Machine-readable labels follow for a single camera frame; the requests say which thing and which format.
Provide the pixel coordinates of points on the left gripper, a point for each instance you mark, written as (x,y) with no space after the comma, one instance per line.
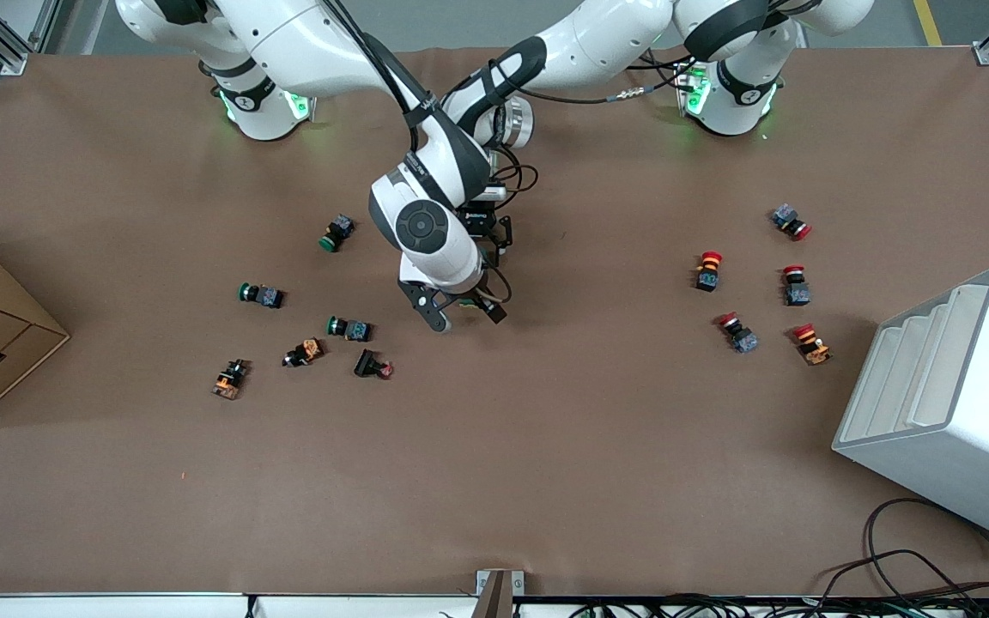
(479,225)

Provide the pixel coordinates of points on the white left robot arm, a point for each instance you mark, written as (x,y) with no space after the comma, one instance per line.
(615,39)

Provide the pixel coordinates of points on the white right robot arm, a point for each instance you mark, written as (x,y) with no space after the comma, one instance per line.
(306,43)

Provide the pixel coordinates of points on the black square button red terminals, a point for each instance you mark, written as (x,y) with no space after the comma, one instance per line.
(371,364)

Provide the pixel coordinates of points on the green push button blue block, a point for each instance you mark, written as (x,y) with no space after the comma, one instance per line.
(261,295)
(336,233)
(348,328)

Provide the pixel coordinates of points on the black button orange contact block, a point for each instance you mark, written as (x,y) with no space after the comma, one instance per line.
(230,378)
(304,352)

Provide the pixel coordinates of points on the red button orange-striped collar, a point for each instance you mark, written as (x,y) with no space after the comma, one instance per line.
(707,269)

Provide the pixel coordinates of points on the red mushroom button blue block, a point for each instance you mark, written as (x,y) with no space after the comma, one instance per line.
(791,221)
(737,332)
(796,287)

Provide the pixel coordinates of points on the red button orange contact block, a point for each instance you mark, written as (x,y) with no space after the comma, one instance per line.
(811,343)

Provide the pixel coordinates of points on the white stepped storage bin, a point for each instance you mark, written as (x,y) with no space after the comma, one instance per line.
(975,446)

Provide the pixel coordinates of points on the silver metal table bracket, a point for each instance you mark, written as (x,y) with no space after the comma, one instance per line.
(483,579)

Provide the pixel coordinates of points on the white table edge rail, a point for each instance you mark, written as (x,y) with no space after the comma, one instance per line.
(117,608)

